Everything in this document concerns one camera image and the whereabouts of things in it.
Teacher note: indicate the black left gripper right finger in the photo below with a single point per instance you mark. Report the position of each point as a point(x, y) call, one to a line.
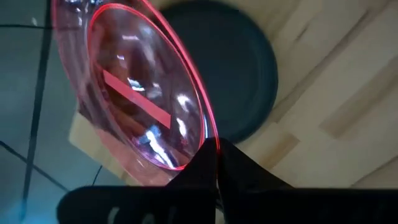
point(295, 207)

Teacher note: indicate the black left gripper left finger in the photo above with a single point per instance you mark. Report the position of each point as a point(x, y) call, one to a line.
point(140, 205)

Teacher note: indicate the dark navy plate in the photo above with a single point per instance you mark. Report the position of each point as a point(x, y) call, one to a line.
point(236, 68)

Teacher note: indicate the pink translucent plate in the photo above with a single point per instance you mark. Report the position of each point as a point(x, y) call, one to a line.
point(133, 77)

